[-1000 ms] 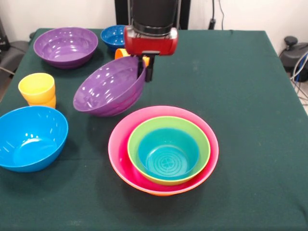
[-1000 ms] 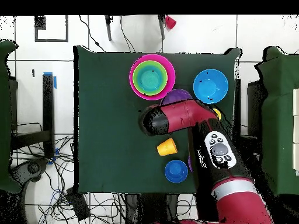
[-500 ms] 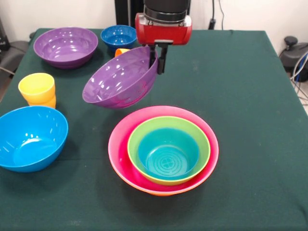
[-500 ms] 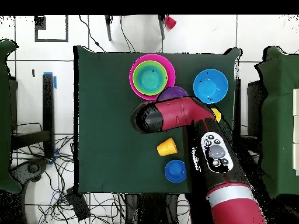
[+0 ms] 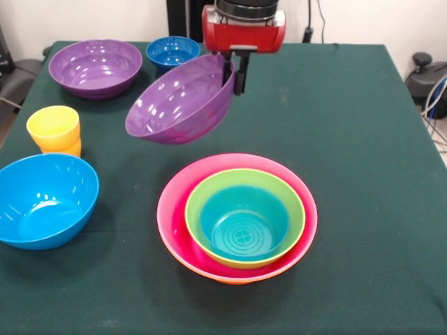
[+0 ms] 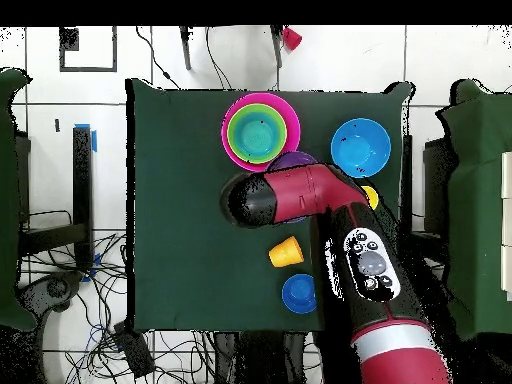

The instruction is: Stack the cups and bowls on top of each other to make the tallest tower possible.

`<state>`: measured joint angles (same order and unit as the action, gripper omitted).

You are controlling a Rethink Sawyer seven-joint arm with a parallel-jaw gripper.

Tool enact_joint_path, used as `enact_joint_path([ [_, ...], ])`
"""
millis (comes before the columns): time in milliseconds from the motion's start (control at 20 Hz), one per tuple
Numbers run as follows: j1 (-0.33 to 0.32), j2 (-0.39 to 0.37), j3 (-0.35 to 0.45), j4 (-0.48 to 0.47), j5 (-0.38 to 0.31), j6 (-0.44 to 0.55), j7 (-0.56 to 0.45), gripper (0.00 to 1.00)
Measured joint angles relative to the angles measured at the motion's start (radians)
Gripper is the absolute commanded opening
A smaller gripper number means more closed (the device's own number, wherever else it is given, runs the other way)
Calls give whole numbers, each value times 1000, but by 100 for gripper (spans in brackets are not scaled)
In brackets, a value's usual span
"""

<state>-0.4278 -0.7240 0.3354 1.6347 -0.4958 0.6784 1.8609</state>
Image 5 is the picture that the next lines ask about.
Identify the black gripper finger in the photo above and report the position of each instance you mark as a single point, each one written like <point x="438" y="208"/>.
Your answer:
<point x="241" y="76"/>
<point x="227" y="70"/>

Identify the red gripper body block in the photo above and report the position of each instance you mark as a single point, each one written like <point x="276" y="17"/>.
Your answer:
<point x="244" y="36"/>

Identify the purple plastic bowl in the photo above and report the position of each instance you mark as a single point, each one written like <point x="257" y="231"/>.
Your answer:
<point x="94" y="73"/>
<point x="174" y="104"/>

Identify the green plastic bowl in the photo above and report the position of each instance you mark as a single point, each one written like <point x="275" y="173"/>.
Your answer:
<point x="195" y="199"/>

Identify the light blue plastic cup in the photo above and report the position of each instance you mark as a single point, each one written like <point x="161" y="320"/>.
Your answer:
<point x="244" y="220"/>

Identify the pink plastic bowl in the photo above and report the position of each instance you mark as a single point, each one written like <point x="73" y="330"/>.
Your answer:
<point x="167" y="209"/>

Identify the yellow plastic cup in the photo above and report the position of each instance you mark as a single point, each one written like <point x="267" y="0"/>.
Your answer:
<point x="54" y="130"/>

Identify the light blue plastic bowl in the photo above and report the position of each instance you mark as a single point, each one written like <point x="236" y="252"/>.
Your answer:
<point x="45" y="202"/>

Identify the small dark blue bowl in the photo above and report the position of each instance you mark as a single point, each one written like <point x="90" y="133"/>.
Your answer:
<point x="167" y="56"/>

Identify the dark green table cloth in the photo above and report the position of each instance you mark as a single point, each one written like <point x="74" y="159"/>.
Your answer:
<point x="366" y="174"/>

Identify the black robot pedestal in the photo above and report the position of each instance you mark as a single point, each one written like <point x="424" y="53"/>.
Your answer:
<point x="185" y="17"/>

